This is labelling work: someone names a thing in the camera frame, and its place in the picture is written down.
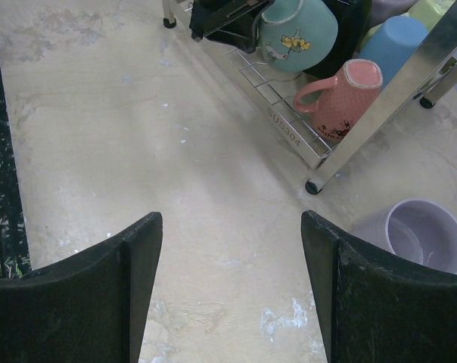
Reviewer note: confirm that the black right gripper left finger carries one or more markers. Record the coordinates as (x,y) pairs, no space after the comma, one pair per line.
(89,307)

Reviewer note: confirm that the terracotta mug white inside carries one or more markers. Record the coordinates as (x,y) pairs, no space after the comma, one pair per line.
(337,103)

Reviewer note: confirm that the light green mug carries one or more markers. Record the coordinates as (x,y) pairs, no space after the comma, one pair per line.
(429,12)

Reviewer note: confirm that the blue cup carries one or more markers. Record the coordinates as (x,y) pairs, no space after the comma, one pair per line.
(393,44)

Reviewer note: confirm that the black mug cream inside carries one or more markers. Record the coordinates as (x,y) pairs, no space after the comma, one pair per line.
(352,17)

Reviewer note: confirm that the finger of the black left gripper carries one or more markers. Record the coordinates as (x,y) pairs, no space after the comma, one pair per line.
(233,23)

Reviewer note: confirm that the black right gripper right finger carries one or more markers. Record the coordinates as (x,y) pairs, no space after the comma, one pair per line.
(373,306)

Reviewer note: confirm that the teal cup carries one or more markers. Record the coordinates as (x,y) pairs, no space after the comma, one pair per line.
(296,35)

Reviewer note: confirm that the steel two-tier dish rack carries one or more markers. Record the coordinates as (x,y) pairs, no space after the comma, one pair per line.
(273,91)

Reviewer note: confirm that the lilac mug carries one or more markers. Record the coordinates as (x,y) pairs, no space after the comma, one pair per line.
(417,230)

